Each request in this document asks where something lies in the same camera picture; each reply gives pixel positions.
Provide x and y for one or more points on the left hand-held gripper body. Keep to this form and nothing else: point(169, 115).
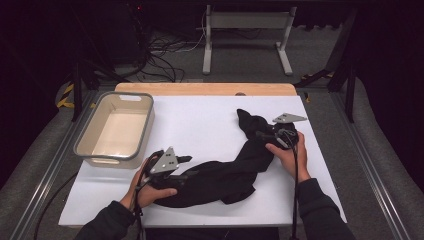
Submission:
point(165, 163)

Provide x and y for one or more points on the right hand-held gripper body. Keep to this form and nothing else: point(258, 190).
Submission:
point(285, 133)

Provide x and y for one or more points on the black sleeveless shirt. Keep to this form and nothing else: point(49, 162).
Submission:
point(226, 180)

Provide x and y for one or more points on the beige plastic basket grey rim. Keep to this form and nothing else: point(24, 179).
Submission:
point(116, 133)

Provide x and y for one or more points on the person's right hand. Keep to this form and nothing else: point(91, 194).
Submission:
point(295, 163)

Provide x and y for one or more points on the person's left hand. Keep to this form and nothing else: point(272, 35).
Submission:
point(146, 196)

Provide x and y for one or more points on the white board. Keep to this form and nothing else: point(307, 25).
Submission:
point(206, 126)

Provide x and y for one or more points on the yellow black floor tape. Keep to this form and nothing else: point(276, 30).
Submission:
point(65, 104)
point(308, 76)

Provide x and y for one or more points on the black metal stand with legs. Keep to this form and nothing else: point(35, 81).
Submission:
point(350, 100)

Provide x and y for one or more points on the black equipment case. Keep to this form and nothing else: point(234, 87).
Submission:
point(123, 36)

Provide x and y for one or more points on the black metal stand post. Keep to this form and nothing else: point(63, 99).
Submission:
point(77, 100)

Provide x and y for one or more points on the aluminium rail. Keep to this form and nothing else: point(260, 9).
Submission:
point(39, 200)
point(380, 190)

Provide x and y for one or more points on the white metal stand frame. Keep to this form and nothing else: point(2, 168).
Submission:
point(246, 20)

